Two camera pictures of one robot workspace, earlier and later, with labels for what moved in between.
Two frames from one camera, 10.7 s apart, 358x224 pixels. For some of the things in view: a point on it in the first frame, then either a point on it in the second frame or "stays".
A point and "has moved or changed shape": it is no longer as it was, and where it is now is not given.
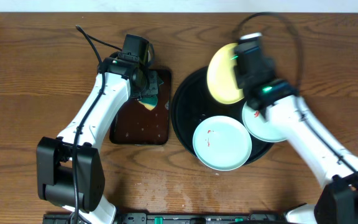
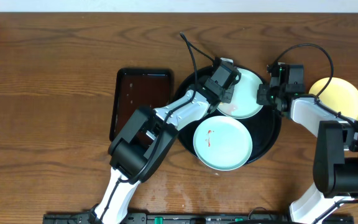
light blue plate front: [222, 143] stays
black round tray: [193, 102] stays
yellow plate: [220, 76] has moved or changed shape
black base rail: [177, 218] stays
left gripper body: [150, 88] -> [226, 94]
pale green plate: [257, 126] -> [243, 105]
